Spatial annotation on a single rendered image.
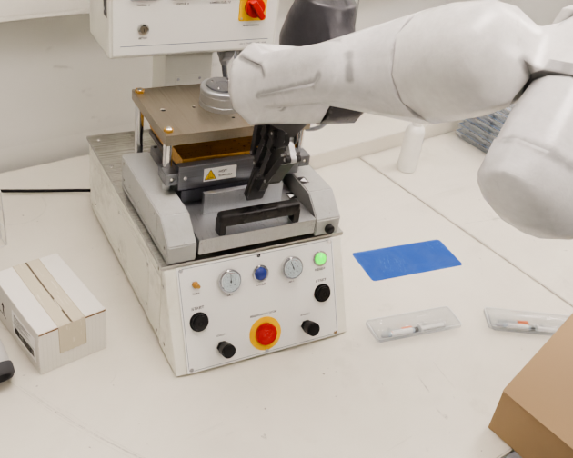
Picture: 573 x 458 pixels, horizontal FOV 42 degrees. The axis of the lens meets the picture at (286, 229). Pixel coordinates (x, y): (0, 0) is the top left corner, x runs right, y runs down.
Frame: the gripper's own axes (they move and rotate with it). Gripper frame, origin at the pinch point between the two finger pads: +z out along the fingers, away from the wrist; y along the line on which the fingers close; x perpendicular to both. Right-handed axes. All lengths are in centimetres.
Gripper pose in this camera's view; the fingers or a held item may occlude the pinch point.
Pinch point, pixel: (257, 183)
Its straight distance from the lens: 124.2
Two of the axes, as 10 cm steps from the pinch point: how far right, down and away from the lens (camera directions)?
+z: -2.7, 5.8, 7.7
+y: 3.7, 8.0, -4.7
